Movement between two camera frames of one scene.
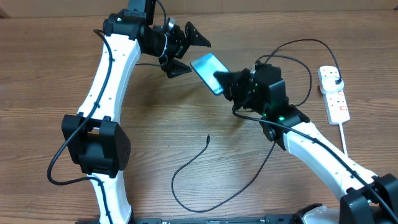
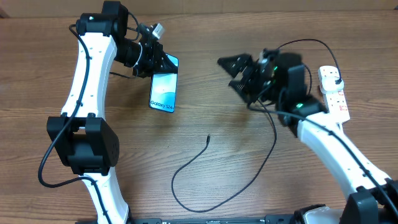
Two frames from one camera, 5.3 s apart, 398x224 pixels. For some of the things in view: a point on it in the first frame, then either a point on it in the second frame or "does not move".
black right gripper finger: (230, 83) → (245, 89)
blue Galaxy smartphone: (206, 65) → (163, 91)
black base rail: (285, 219) does not move
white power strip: (336, 101) does not move
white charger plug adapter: (328, 84) does not move
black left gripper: (180, 46) → (155, 55)
